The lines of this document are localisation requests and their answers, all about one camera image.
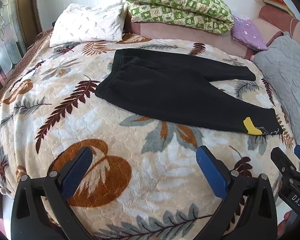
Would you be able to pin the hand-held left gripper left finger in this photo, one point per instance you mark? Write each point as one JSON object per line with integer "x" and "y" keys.
{"x": 78, "y": 169}

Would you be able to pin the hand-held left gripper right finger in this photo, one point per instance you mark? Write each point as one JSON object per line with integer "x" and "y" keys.
{"x": 212, "y": 170}

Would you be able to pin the black pants with yellow patch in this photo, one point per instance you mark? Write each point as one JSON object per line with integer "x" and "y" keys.
{"x": 165, "y": 95}

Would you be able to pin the person's right hand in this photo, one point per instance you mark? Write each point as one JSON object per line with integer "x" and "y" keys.
{"x": 284, "y": 223}

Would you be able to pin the leaf print plush blanket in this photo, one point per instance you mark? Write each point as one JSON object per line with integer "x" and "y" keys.
{"x": 95, "y": 120}

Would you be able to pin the grey quilted blanket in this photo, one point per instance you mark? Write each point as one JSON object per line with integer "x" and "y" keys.
{"x": 285, "y": 80}

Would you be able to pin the brown quilted bedspread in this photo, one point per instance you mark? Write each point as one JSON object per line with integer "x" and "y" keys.
{"x": 17, "y": 65}

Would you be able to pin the purple dotted pillow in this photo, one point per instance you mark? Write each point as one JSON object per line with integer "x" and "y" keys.
{"x": 248, "y": 33}

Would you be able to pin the pink bed sheet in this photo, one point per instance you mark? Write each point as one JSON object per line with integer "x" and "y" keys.
{"x": 170, "y": 31}

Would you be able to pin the white twig print pillow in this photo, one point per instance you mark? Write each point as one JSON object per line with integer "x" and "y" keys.
{"x": 90, "y": 23}

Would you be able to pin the stained glass wooden door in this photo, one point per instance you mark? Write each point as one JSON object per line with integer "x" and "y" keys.
{"x": 7, "y": 30}

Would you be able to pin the green checked quilt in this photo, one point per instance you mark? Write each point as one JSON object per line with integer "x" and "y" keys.
{"x": 180, "y": 5}

